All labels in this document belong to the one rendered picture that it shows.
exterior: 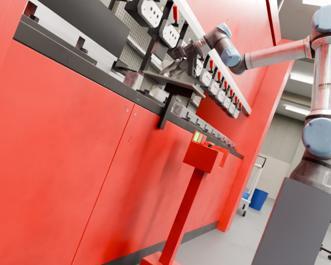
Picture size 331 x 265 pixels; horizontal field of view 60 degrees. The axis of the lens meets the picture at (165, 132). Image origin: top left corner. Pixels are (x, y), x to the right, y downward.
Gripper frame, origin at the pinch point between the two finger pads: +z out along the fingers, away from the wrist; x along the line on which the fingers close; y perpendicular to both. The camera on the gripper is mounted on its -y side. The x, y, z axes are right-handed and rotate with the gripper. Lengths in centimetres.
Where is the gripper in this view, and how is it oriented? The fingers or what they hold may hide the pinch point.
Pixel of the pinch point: (164, 76)
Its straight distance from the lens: 139.8
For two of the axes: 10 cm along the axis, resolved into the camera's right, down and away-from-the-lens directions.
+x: -4.2, -1.8, -8.9
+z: -8.2, 5.0, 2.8
